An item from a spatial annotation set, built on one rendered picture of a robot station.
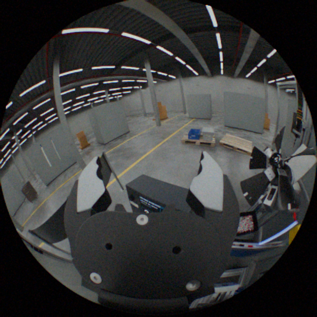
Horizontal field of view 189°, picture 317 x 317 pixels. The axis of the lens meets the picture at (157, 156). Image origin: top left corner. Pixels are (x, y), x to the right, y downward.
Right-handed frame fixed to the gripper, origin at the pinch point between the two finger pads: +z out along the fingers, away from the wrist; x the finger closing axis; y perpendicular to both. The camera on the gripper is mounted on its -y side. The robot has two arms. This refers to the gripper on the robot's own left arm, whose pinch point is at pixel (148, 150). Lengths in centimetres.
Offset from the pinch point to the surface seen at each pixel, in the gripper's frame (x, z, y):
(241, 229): 54, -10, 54
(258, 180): 71, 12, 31
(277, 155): 81, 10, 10
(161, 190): 2.1, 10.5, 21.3
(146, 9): -8, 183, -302
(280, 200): 62, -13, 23
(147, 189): -2.6, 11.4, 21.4
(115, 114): -232, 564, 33
